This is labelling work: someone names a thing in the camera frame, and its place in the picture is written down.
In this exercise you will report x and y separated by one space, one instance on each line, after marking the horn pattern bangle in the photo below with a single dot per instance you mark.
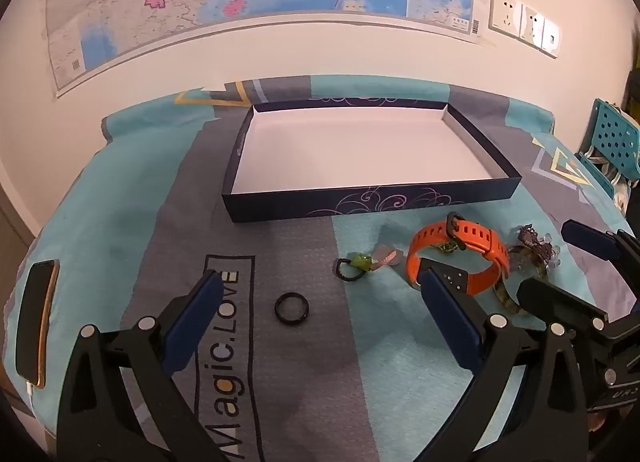
505 298

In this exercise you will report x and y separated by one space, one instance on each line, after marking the blue perforated chair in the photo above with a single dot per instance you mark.
612 135

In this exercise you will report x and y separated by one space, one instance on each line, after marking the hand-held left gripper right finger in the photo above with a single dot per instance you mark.
450 317

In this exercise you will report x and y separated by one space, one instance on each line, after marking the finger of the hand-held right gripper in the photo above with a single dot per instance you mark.
560 304
587 238

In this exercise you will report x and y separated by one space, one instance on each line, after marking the navy cardboard box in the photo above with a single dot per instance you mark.
360 147

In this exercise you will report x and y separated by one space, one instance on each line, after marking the orange smartwatch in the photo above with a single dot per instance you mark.
480 239

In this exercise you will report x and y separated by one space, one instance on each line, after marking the pink flower charm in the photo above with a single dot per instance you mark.
387 254

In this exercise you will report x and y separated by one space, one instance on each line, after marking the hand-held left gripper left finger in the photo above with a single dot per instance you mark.
192 322

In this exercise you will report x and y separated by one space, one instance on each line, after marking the white wall socket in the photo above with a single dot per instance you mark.
531 23
505 12
550 38

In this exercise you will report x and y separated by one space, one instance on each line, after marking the black smartphone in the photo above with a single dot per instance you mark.
34 322

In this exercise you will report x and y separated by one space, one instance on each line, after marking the printed bed sheet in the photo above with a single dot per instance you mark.
125 222

